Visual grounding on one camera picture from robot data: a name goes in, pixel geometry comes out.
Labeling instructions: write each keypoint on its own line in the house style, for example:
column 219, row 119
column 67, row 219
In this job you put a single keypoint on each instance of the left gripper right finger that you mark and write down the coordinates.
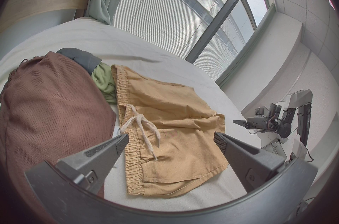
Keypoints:
column 251, row 162

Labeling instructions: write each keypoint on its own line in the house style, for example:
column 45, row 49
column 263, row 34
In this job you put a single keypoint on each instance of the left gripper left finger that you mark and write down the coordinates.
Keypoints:
column 95, row 164

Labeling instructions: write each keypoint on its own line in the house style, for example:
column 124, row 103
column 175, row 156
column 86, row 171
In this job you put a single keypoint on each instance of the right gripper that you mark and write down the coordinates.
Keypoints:
column 257, row 124

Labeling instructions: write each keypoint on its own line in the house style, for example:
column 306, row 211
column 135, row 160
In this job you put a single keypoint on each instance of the yellow shorts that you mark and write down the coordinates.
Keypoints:
column 172, row 111

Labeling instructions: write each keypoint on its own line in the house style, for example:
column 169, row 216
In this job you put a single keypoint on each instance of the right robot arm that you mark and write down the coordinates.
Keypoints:
column 286, row 127

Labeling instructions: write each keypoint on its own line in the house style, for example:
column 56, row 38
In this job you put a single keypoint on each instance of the bed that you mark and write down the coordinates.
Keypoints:
column 169, row 53

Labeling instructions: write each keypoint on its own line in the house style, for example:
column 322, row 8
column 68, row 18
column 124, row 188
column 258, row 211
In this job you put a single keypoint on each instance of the brown shorts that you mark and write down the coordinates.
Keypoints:
column 53, row 111

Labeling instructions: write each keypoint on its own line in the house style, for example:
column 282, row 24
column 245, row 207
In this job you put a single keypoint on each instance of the green garment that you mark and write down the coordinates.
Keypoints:
column 103, row 80

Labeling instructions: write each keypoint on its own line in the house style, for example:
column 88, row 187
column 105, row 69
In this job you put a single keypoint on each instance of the black garment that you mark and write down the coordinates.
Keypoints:
column 79, row 59

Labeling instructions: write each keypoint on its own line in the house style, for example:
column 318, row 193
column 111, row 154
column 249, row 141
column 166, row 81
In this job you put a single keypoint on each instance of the window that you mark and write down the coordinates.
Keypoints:
column 172, row 6

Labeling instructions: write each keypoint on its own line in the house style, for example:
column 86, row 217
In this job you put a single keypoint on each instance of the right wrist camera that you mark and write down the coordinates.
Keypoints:
column 259, row 111

